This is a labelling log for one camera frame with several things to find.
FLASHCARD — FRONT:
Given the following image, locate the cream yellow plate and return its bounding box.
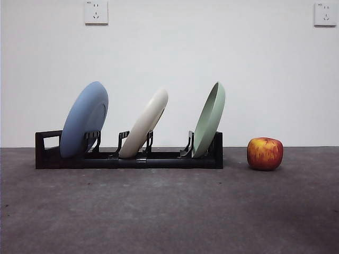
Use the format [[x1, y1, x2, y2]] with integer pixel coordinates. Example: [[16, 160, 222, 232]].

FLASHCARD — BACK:
[[119, 87, 169, 159]]

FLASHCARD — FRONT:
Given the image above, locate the red yellow apple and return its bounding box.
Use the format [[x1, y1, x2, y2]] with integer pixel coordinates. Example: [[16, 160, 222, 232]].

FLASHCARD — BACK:
[[246, 137, 284, 171]]

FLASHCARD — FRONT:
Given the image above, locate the green plate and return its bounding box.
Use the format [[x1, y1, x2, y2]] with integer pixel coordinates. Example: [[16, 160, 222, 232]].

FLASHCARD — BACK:
[[192, 81, 227, 159]]

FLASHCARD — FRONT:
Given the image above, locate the blue plate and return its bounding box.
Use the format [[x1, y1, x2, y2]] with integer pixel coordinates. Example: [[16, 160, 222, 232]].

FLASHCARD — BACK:
[[59, 81, 110, 159]]

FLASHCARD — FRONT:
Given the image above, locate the black plate rack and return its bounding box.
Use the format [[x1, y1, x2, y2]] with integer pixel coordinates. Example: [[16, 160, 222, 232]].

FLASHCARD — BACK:
[[35, 129, 224, 170]]

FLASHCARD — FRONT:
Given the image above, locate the white wall socket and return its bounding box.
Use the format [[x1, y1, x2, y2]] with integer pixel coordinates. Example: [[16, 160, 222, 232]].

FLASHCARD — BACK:
[[84, 1, 109, 26], [314, 2, 337, 27]]

